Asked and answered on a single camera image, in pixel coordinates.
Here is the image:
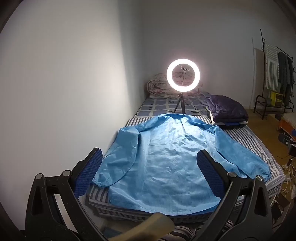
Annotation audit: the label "white striped towel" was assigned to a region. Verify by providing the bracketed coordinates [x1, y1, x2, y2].
[264, 40, 279, 90]

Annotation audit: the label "ring light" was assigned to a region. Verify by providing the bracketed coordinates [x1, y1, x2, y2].
[166, 58, 201, 93]

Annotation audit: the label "striped bed blanket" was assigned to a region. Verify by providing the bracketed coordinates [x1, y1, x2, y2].
[85, 115, 286, 224]

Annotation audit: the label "white cable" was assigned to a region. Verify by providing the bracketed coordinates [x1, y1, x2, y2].
[281, 171, 292, 194]

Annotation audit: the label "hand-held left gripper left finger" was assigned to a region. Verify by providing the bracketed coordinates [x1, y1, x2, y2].
[25, 147, 109, 241]

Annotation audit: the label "beige object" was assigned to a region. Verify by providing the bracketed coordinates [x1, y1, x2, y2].
[111, 213, 174, 241]

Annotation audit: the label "checked bed sheet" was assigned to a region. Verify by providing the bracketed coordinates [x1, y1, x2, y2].
[134, 91, 213, 117]

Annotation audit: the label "light blue jacket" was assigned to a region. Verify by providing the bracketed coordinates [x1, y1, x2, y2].
[92, 113, 271, 217]

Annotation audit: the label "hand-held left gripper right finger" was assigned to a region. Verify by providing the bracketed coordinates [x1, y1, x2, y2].
[194, 149, 275, 241]

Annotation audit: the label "black metal clothes rack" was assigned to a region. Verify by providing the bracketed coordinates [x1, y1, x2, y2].
[253, 29, 296, 120]

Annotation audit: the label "person's striped clothing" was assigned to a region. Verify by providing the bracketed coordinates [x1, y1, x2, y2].
[162, 220, 234, 241]

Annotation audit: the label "rolled floral quilt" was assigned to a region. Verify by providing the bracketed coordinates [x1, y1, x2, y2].
[147, 72, 205, 99]

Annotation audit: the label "black tripod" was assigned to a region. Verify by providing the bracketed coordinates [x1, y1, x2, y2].
[172, 93, 186, 114]

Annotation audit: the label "yellow box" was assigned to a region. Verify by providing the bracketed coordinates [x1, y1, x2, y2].
[269, 91, 284, 107]

